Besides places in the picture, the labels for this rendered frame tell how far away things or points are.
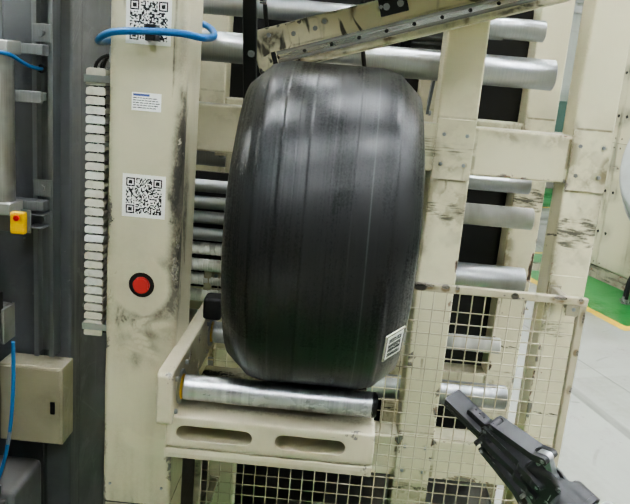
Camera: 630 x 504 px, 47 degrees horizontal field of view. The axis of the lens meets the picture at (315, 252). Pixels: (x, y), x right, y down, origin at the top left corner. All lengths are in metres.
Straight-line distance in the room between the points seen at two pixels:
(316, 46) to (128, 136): 0.52
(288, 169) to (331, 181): 0.07
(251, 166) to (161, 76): 0.27
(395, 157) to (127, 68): 0.48
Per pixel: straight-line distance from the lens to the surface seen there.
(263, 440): 1.27
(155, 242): 1.29
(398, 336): 1.13
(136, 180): 1.28
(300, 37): 1.61
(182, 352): 1.31
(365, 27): 1.61
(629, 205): 0.59
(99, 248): 1.33
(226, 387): 1.27
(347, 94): 1.14
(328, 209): 1.04
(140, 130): 1.26
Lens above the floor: 1.45
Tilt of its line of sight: 14 degrees down
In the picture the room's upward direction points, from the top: 5 degrees clockwise
